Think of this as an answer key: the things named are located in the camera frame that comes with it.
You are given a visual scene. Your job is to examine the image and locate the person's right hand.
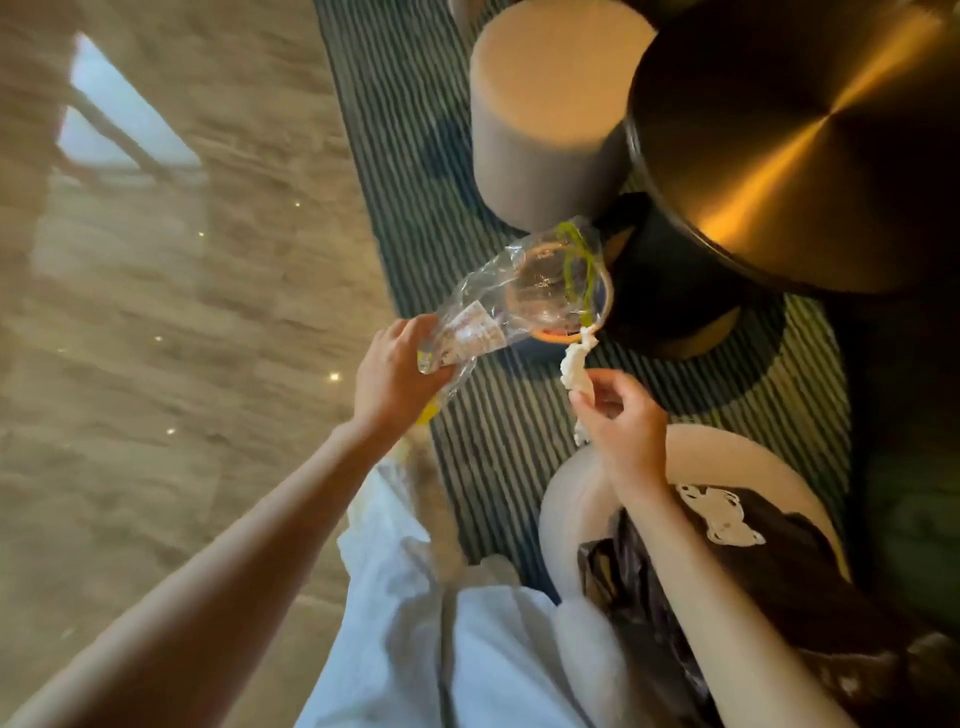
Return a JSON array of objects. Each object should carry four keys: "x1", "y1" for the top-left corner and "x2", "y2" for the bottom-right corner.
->
[{"x1": 567, "y1": 367, "x2": 670, "y2": 504}]

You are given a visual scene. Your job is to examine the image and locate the person's left hand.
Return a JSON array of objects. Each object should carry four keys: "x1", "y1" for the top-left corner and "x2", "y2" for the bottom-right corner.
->
[{"x1": 352, "y1": 314, "x2": 455, "y2": 440}]

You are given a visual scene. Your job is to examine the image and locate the white tissue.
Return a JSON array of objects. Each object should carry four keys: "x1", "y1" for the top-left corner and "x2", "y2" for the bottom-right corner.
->
[{"x1": 558, "y1": 326, "x2": 601, "y2": 448}]

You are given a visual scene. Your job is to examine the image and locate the small round trash bin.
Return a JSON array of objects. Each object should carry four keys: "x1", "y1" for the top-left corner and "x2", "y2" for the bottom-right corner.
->
[{"x1": 506, "y1": 224, "x2": 616, "y2": 365}]

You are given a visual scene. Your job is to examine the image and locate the clear plastic wrapper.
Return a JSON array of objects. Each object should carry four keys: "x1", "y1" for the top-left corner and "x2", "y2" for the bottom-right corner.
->
[{"x1": 416, "y1": 217, "x2": 613, "y2": 425}]

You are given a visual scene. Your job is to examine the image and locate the person's left forearm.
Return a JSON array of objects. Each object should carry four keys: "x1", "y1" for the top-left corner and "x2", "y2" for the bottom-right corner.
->
[{"x1": 3, "y1": 419, "x2": 399, "y2": 728}]

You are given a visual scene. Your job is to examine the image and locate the person's right forearm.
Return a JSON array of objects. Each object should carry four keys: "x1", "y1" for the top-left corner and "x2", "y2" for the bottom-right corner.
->
[{"x1": 622, "y1": 487, "x2": 856, "y2": 728}]

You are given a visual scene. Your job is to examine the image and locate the person's white trousers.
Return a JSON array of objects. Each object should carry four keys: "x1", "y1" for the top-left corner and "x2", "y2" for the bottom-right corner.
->
[{"x1": 296, "y1": 442, "x2": 594, "y2": 728}]

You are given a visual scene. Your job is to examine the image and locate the white boucle armchair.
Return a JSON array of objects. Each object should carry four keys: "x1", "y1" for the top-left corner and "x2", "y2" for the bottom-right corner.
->
[{"x1": 538, "y1": 423, "x2": 853, "y2": 728}]

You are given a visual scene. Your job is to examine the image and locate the dark brown printed bag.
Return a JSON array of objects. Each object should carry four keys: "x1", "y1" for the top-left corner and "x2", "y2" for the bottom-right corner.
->
[{"x1": 577, "y1": 483, "x2": 960, "y2": 728}]

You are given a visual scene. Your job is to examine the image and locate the striped blue-green rug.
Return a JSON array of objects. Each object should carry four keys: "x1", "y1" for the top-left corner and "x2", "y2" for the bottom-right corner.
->
[{"x1": 311, "y1": 0, "x2": 853, "y2": 601}]

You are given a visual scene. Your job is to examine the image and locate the white round stool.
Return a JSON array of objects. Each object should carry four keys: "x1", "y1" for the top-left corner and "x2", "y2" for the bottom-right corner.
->
[{"x1": 468, "y1": 0, "x2": 658, "y2": 234}]

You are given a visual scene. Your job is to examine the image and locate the brass top round table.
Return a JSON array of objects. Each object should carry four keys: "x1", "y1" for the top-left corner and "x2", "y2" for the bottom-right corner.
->
[{"x1": 596, "y1": 0, "x2": 960, "y2": 361}]

